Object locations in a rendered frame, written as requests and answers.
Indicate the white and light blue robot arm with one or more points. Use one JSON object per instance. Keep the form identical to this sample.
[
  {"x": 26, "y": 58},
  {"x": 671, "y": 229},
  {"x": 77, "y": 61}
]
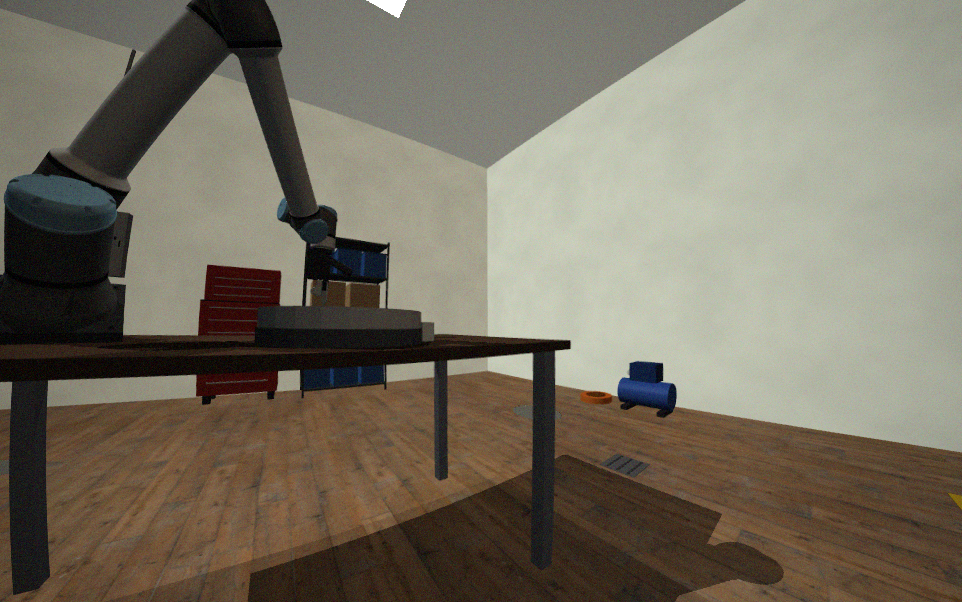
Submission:
[{"x": 58, "y": 231}]

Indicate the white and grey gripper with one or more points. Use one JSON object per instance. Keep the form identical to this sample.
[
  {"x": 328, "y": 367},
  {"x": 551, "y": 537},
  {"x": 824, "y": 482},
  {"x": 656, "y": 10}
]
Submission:
[{"x": 317, "y": 269}]

